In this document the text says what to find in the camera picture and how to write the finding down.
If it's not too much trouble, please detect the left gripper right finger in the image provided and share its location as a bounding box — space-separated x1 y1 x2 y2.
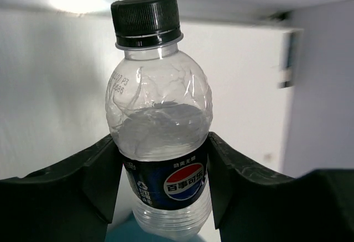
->
207 132 353 241

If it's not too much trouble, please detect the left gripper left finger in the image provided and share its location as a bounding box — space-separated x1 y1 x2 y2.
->
1 135 122 241

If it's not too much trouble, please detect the clear Pepsi bottle black cap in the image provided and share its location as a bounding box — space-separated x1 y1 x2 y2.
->
105 0 213 241

